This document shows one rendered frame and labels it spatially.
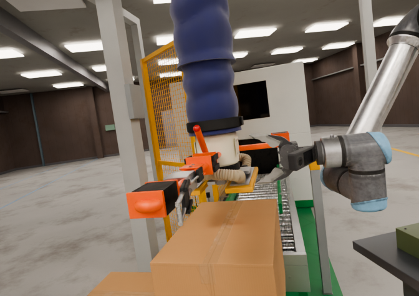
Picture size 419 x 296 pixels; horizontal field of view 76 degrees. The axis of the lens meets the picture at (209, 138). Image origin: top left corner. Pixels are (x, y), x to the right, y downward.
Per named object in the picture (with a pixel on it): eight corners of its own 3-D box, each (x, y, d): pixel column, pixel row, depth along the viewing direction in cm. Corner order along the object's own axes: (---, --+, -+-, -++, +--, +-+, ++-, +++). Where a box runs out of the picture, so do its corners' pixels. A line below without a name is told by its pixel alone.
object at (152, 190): (149, 204, 59) (146, 181, 58) (181, 202, 57) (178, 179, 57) (129, 219, 51) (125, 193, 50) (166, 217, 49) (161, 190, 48)
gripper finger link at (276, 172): (262, 186, 86) (284, 167, 84) (261, 192, 81) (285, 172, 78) (255, 179, 87) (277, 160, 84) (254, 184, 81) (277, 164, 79)
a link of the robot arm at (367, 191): (367, 199, 84) (364, 161, 83) (397, 212, 73) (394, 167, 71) (339, 204, 83) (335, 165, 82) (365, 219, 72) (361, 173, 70)
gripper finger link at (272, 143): (250, 134, 86) (276, 148, 84) (248, 136, 80) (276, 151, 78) (255, 125, 85) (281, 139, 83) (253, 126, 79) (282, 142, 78)
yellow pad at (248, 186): (237, 172, 128) (235, 161, 128) (258, 170, 126) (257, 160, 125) (225, 194, 95) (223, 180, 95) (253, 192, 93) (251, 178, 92)
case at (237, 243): (211, 272, 149) (201, 202, 146) (285, 273, 139) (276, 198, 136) (166, 374, 92) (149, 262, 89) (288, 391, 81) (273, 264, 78)
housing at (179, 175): (174, 188, 71) (171, 171, 71) (198, 187, 69) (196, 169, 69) (163, 197, 64) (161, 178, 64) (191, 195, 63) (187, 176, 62)
